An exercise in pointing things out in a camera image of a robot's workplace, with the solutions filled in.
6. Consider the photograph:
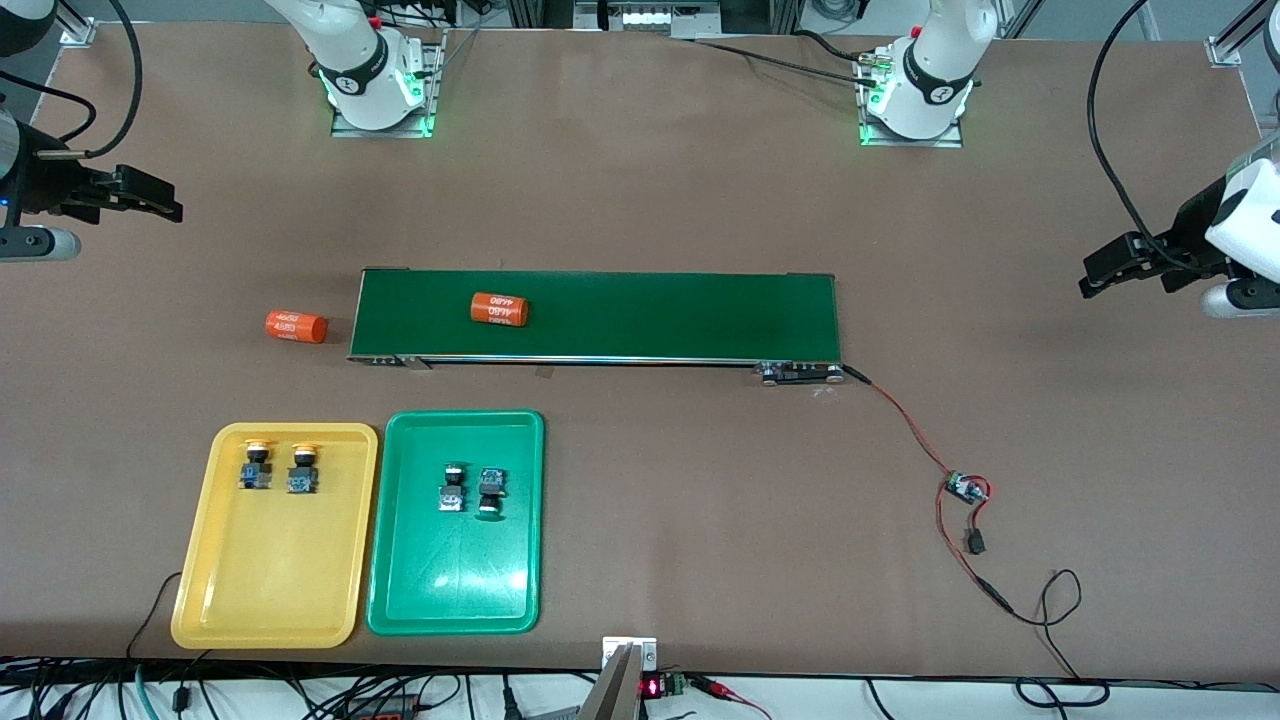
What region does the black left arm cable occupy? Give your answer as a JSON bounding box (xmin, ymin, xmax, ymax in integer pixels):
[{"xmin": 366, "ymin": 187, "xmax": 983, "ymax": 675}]
[{"xmin": 1087, "ymin": 0, "xmax": 1226, "ymax": 276}]

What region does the grey metal pole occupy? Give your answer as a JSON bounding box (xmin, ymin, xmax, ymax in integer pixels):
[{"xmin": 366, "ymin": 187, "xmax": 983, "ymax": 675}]
[{"xmin": 575, "ymin": 645, "xmax": 643, "ymax": 720}]

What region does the black base power cable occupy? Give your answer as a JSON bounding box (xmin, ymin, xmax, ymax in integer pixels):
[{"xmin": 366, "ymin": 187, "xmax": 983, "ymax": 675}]
[{"xmin": 690, "ymin": 38, "xmax": 886, "ymax": 86}]

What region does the yellow plastic tray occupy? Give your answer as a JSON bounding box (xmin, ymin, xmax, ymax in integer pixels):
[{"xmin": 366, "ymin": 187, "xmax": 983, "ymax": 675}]
[{"xmin": 170, "ymin": 422, "xmax": 380, "ymax": 650}]

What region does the aluminium corner profile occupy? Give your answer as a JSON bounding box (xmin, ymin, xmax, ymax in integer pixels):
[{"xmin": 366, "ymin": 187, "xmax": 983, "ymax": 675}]
[
  {"xmin": 58, "ymin": 0, "xmax": 98, "ymax": 48},
  {"xmin": 1205, "ymin": 0, "xmax": 1280, "ymax": 69}
]

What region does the thin black looped cable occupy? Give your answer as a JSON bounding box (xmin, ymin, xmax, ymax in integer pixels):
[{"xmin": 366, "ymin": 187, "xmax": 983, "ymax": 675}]
[{"xmin": 985, "ymin": 568, "xmax": 1111, "ymax": 707}]

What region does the orange power strip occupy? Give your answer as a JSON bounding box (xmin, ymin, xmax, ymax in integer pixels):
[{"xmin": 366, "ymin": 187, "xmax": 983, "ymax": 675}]
[{"xmin": 345, "ymin": 695, "xmax": 421, "ymax": 720}]

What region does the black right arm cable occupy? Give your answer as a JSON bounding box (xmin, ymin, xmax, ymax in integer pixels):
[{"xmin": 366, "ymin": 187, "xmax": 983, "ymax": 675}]
[{"xmin": 0, "ymin": 0, "xmax": 144, "ymax": 161}]

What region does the green belt conveyor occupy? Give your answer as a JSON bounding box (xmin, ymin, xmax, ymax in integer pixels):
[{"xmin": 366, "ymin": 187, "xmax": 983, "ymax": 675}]
[{"xmin": 347, "ymin": 268, "xmax": 846, "ymax": 386}]

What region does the yellow mushroom push button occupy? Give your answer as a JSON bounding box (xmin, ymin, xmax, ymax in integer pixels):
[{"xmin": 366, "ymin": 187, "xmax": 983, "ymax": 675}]
[
  {"xmin": 238, "ymin": 438, "xmax": 277, "ymax": 491},
  {"xmin": 286, "ymin": 441, "xmax": 321, "ymax": 496}
]

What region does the red clip lead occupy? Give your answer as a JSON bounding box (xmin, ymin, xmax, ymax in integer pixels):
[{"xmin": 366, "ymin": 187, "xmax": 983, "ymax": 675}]
[{"xmin": 688, "ymin": 675, "xmax": 773, "ymax": 720}]

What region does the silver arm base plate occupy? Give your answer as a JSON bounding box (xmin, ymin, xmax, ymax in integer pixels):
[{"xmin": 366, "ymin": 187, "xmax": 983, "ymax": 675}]
[
  {"xmin": 330, "ymin": 30, "xmax": 446, "ymax": 139},
  {"xmin": 858, "ymin": 50, "xmax": 963, "ymax": 149}
]

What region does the orange cylinder marked 4680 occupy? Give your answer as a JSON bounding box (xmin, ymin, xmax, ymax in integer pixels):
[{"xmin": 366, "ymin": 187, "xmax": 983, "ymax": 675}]
[
  {"xmin": 470, "ymin": 291, "xmax": 530, "ymax": 327},
  {"xmin": 265, "ymin": 310, "xmax": 329, "ymax": 344}
]

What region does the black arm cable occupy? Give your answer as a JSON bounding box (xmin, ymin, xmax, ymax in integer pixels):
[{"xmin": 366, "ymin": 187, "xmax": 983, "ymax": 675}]
[
  {"xmin": 0, "ymin": 0, "xmax": 144, "ymax": 161},
  {"xmin": 1087, "ymin": 0, "xmax": 1226, "ymax": 276}
]

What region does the red and black wire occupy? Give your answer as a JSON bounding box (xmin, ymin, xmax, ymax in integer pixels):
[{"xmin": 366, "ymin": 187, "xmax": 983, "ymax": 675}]
[{"xmin": 840, "ymin": 365, "xmax": 1013, "ymax": 613}]

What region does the green plastic tray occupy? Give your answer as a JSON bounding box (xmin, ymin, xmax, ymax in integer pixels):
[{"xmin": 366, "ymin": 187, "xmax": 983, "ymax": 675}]
[{"xmin": 366, "ymin": 410, "xmax": 546, "ymax": 637}]

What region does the aluminium frame rack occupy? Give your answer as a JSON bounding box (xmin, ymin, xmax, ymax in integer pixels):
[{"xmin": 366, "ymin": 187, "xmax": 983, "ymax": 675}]
[{"xmin": 505, "ymin": 0, "xmax": 801, "ymax": 39}]

